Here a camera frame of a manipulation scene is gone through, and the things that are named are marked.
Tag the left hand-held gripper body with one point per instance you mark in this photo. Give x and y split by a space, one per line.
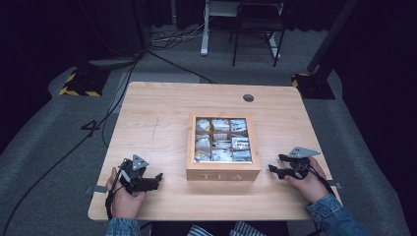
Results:
135 173

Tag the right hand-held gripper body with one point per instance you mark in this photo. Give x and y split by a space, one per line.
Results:
301 160

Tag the wooden tea box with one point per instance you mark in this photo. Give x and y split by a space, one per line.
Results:
223 170

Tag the person's right hand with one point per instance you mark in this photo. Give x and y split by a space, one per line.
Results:
309 187

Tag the person's left hand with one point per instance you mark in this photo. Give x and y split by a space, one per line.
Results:
124 201

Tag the grey metal table clamp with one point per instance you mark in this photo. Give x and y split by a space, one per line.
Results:
335 185
97 189

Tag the group of sachets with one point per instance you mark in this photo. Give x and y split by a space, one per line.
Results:
223 140

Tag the grey table grommet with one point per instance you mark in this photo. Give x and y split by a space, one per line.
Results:
248 98

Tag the person's striped clothing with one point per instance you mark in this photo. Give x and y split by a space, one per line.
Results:
229 229

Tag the black stand with slanted pole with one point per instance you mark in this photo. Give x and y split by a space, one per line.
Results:
314 86

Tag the black yellow striped stand base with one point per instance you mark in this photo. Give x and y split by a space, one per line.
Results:
83 83

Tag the black chair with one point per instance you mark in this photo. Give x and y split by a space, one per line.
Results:
259 26

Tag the white desk frame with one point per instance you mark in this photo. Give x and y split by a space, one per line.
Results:
205 39

